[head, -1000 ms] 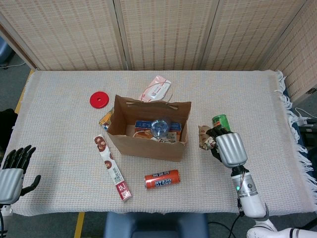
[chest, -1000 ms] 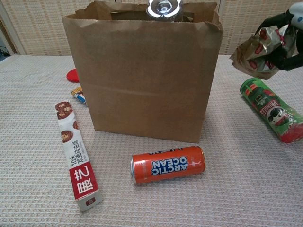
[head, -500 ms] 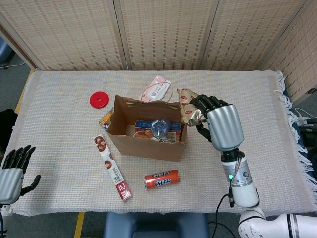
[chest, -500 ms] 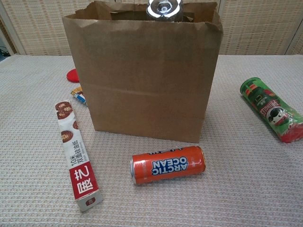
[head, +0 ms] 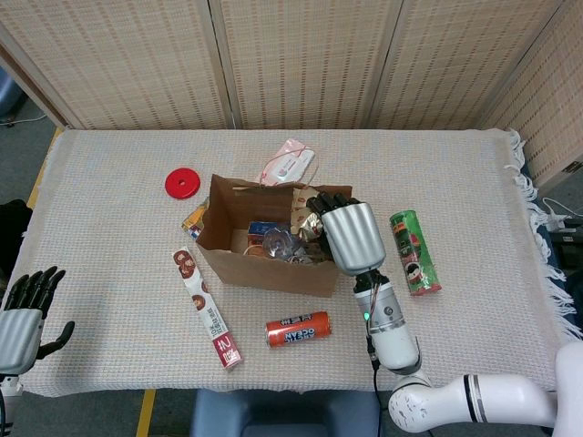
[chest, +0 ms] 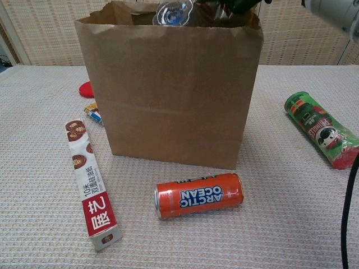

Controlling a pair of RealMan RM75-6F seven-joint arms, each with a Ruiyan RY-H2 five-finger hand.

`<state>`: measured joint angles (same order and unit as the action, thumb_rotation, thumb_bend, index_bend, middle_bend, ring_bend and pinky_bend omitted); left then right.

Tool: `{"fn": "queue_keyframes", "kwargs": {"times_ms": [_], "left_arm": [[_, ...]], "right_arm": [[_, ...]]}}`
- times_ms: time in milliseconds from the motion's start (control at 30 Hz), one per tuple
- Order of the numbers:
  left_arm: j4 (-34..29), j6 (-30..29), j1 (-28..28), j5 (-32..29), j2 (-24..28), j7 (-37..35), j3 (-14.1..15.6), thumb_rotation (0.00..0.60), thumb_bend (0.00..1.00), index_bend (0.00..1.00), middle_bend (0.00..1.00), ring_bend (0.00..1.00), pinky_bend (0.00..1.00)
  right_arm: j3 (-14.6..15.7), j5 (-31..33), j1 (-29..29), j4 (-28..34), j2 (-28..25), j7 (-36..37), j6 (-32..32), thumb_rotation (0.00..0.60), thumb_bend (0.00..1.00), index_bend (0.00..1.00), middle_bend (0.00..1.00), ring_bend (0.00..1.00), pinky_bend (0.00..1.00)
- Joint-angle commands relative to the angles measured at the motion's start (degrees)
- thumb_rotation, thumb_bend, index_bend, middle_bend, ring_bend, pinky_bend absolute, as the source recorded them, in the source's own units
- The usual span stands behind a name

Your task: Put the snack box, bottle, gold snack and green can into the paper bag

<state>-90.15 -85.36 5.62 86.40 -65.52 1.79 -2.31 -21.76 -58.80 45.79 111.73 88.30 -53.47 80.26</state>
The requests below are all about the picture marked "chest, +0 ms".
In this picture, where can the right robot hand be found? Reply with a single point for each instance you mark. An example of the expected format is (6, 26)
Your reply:
(241, 5)

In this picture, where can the transparent plastic bottle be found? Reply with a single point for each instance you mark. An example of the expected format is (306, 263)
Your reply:
(172, 14)

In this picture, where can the green chips can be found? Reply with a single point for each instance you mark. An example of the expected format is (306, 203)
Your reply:
(319, 131)

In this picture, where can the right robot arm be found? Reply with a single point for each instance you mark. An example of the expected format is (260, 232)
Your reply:
(333, 12)

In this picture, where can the brown paper bag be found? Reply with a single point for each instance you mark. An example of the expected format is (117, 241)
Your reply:
(168, 98)

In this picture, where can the yellow snack packet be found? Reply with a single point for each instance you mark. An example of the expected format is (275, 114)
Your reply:
(94, 112)

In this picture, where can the orange soda can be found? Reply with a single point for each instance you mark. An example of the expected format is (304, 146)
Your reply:
(196, 196)

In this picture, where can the long baking paper box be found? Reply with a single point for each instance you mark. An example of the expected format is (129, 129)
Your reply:
(89, 182)

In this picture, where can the beige folding screen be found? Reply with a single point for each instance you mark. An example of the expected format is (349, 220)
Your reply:
(294, 47)

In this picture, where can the red plastic disc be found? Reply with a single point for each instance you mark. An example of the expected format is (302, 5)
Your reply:
(86, 90)

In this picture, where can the white woven tablecloth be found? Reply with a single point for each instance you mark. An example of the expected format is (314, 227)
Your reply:
(42, 168)

